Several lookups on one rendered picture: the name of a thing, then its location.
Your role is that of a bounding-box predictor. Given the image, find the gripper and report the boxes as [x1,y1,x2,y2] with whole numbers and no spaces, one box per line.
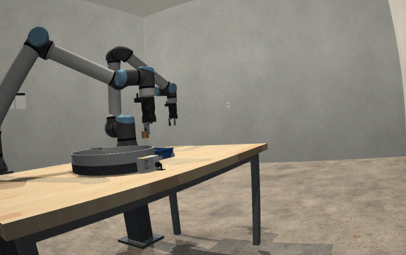
[167,103,178,126]
[141,97,157,136]

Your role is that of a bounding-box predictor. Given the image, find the blue crate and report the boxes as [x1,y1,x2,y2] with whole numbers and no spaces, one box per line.
[154,147,176,160]

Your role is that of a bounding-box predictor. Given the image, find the grey turntable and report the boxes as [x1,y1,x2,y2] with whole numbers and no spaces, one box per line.
[71,145,155,176]

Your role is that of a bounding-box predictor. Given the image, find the white control box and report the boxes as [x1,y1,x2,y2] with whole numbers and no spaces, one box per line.
[136,154,164,174]

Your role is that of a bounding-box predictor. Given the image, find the wooden table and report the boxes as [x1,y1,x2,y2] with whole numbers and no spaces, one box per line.
[0,142,268,255]

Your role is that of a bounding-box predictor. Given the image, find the white wall sheet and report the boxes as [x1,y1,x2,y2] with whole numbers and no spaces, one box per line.
[14,92,27,110]

